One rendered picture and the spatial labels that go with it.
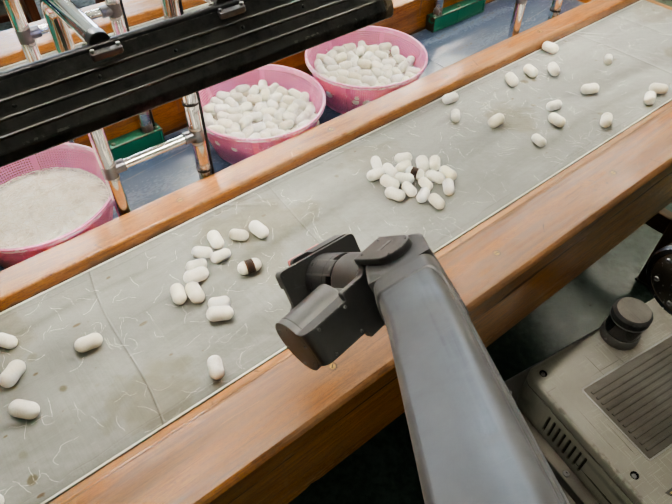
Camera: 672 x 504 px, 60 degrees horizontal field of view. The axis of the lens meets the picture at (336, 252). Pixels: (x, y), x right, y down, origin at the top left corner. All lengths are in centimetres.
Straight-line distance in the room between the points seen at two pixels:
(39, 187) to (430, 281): 84
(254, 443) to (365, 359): 17
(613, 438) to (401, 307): 76
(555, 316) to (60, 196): 138
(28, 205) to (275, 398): 58
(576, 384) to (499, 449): 90
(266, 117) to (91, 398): 63
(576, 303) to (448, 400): 163
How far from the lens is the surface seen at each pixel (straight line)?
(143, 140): 124
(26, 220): 110
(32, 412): 82
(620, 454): 112
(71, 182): 113
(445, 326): 37
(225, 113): 121
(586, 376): 118
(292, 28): 76
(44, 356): 88
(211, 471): 71
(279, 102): 126
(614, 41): 159
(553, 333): 183
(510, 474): 26
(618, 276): 206
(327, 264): 60
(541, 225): 97
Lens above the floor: 141
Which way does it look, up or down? 47 degrees down
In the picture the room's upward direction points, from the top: straight up
